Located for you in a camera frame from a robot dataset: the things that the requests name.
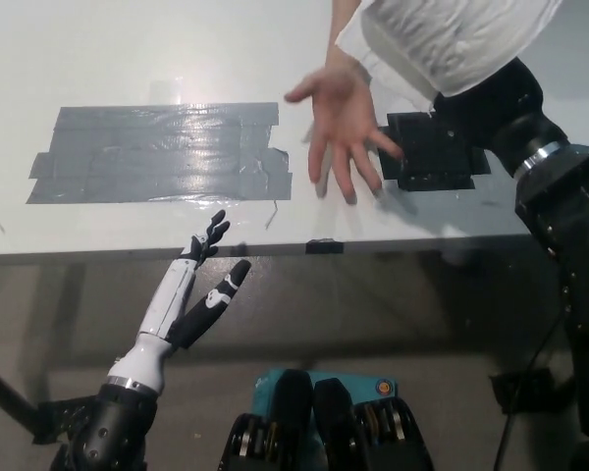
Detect black tape square spot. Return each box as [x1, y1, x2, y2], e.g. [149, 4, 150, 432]
[376, 111, 492, 192]

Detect bare person hand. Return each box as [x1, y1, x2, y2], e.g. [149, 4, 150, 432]
[284, 46, 403, 205]

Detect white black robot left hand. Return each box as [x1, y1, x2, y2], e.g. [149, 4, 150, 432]
[106, 209, 252, 396]

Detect black teal robot body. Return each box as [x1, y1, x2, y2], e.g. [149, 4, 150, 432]
[218, 367, 436, 471]

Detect black table foot plate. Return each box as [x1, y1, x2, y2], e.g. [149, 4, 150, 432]
[488, 366, 576, 417]
[31, 395, 104, 445]

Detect black metal table leg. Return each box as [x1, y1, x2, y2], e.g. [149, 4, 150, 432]
[0, 360, 43, 436]

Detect small black tape piece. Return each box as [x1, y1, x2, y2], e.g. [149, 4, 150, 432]
[304, 237, 346, 255]

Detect grey duct tape patch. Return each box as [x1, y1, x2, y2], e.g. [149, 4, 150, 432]
[25, 101, 295, 205]

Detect white toilet paper roll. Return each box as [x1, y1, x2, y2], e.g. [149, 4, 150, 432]
[372, 0, 565, 98]

